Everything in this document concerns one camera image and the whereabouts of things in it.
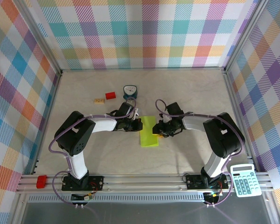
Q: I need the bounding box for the lime green paper sheet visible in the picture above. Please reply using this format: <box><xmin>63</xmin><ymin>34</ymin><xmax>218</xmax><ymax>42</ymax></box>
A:
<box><xmin>139</xmin><ymin>116</ymin><xmax>160</xmax><ymax>148</ymax></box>

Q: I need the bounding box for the grey metal sheet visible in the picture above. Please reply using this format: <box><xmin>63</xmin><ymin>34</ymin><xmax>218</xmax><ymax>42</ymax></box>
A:
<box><xmin>21</xmin><ymin>202</ymin><xmax>271</xmax><ymax>224</ymax></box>

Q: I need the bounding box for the small teal alarm clock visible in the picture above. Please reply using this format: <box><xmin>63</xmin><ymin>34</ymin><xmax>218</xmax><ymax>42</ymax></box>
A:
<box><xmin>123</xmin><ymin>84</ymin><xmax>139</xmax><ymax>100</ymax></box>

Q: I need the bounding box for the perforated metal strip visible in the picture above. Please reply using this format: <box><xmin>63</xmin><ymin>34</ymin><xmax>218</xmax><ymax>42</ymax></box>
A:
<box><xmin>28</xmin><ymin>195</ymin><xmax>206</xmax><ymax>204</ymax></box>

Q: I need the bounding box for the small controller board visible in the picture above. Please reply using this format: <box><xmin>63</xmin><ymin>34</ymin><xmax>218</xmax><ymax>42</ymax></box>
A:
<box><xmin>203</xmin><ymin>190</ymin><xmax>223</xmax><ymax>204</ymax></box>
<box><xmin>70</xmin><ymin>191</ymin><xmax>94</xmax><ymax>203</ymax></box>

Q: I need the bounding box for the light teal calculator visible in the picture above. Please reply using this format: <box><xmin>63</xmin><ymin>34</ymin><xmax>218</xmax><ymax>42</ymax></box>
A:
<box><xmin>230</xmin><ymin>164</ymin><xmax>263</xmax><ymax>198</ymax></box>

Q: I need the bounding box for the red plastic clamp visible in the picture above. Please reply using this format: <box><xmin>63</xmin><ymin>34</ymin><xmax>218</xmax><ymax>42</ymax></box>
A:
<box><xmin>36</xmin><ymin>175</ymin><xmax>47</xmax><ymax>189</ymax></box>

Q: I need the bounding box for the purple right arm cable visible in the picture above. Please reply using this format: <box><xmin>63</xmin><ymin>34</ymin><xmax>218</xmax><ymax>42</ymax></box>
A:
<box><xmin>155</xmin><ymin>99</ymin><xmax>245</xmax><ymax>207</ymax></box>

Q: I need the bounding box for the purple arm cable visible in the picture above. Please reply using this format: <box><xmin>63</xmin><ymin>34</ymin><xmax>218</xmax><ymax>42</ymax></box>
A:
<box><xmin>155</xmin><ymin>99</ymin><xmax>245</xmax><ymax>207</ymax></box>
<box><xmin>48</xmin><ymin>97</ymin><xmax>138</xmax><ymax>207</ymax></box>

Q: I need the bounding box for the aluminium mounting rail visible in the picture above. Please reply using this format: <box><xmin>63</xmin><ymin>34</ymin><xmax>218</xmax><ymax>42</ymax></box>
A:
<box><xmin>15</xmin><ymin>172</ymin><xmax>275</xmax><ymax>194</ymax></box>

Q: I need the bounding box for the aluminium frame bar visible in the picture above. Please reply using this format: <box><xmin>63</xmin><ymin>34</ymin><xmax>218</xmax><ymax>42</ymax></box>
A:
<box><xmin>223</xmin><ymin>70</ymin><xmax>259</xmax><ymax>175</ymax></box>
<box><xmin>31</xmin><ymin>71</ymin><xmax>63</xmax><ymax>175</ymax></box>
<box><xmin>60</xmin><ymin>67</ymin><xmax>227</xmax><ymax>72</ymax></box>

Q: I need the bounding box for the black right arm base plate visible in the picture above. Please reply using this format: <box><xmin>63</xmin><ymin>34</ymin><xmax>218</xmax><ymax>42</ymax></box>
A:
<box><xmin>185</xmin><ymin>174</ymin><xmax>229</xmax><ymax>190</ymax></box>

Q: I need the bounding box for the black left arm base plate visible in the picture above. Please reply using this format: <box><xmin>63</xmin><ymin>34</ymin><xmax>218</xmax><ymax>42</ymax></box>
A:
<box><xmin>61</xmin><ymin>175</ymin><xmax>105</xmax><ymax>191</ymax></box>

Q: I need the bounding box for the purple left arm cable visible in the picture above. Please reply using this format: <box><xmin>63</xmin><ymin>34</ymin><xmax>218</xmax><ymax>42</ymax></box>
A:
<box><xmin>48</xmin><ymin>97</ymin><xmax>138</xmax><ymax>207</ymax></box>

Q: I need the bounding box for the aluminium frame post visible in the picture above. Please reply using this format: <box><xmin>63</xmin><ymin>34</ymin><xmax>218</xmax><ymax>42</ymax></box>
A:
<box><xmin>15</xmin><ymin>0</ymin><xmax>63</xmax><ymax>77</ymax></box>
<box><xmin>224</xmin><ymin>0</ymin><xmax>270</xmax><ymax>75</ymax></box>

